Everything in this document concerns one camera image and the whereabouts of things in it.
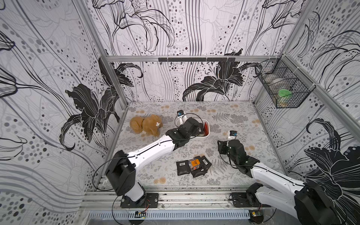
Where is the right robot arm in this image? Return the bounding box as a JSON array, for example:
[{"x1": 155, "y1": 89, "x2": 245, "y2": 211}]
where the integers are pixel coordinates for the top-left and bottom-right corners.
[{"x1": 217, "y1": 139, "x2": 337, "y2": 225}]

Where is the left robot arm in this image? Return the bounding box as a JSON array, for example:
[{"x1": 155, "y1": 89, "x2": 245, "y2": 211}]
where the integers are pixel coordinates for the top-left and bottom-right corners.
[{"x1": 105, "y1": 118, "x2": 204, "y2": 203}]

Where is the white plastic storage box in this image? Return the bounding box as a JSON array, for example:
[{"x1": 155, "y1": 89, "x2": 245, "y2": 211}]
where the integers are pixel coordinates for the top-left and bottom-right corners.
[{"x1": 174, "y1": 117, "x2": 210, "y2": 140}]

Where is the orange label tea bag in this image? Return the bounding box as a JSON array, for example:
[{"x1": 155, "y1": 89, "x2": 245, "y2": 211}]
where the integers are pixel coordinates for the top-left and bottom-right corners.
[{"x1": 188, "y1": 157, "x2": 201, "y2": 171}]

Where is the black tea bag pile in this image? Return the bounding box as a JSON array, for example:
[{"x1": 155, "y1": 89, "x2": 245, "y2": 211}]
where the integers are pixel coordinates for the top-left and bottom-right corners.
[{"x1": 176, "y1": 156, "x2": 212, "y2": 178}]

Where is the brown plush dog toy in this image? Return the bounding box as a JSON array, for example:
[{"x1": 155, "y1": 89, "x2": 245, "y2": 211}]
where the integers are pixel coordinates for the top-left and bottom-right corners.
[{"x1": 129, "y1": 114, "x2": 163, "y2": 137}]

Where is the green lid in basket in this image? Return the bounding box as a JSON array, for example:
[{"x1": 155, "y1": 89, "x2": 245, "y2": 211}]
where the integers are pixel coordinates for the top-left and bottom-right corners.
[{"x1": 277, "y1": 89, "x2": 293, "y2": 98}]

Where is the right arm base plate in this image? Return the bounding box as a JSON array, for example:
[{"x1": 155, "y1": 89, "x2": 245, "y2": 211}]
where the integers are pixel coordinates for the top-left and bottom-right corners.
[{"x1": 229, "y1": 192, "x2": 271, "y2": 209}]

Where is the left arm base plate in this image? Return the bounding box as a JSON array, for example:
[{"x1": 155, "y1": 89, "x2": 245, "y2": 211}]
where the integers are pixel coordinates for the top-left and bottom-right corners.
[{"x1": 121, "y1": 193, "x2": 159, "y2": 209}]

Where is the black bar on rail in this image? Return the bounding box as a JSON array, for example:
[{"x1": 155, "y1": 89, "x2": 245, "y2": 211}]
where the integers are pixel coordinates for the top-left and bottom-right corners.
[{"x1": 158, "y1": 57, "x2": 235, "y2": 62}]

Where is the black wire basket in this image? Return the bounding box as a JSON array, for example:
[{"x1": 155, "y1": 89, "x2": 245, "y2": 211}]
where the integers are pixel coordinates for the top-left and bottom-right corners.
[{"x1": 255, "y1": 59, "x2": 316, "y2": 109}]

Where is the white perforated cable duct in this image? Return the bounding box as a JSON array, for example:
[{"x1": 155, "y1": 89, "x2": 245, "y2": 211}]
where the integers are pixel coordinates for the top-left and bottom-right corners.
[{"x1": 89, "y1": 210, "x2": 250, "y2": 221}]

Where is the aluminium corner frame post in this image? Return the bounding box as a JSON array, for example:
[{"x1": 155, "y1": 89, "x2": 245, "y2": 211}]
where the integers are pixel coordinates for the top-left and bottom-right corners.
[{"x1": 74, "y1": 0, "x2": 128, "y2": 110}]

